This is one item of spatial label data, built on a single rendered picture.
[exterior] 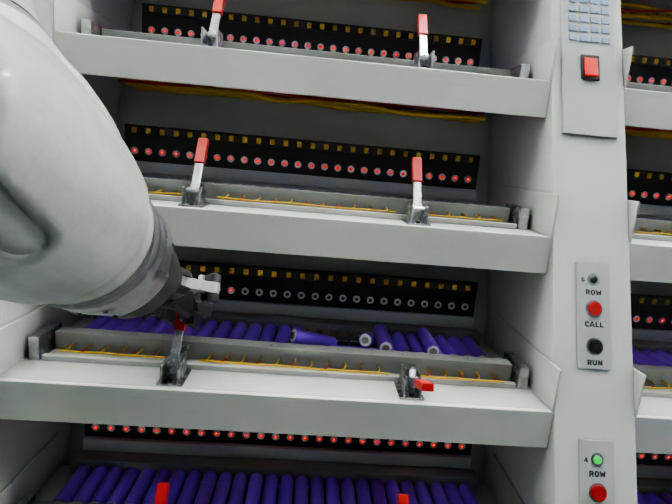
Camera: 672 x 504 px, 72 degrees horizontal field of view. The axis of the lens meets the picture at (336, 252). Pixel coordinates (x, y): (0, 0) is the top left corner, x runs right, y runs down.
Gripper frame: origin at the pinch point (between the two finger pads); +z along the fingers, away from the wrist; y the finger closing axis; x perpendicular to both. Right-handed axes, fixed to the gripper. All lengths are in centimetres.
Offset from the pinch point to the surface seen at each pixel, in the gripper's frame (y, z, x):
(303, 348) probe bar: 14.2, 4.4, -2.9
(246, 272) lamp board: 5.2, 11.8, 8.2
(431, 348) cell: 30.4, 5.4, -1.7
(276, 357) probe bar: 11.0, 4.8, -4.1
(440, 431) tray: 30.1, 0.6, -11.4
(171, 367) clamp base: -0.6, 1.9, -6.2
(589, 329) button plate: 46.7, -2.6, 0.6
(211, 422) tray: 4.8, 0.7, -11.8
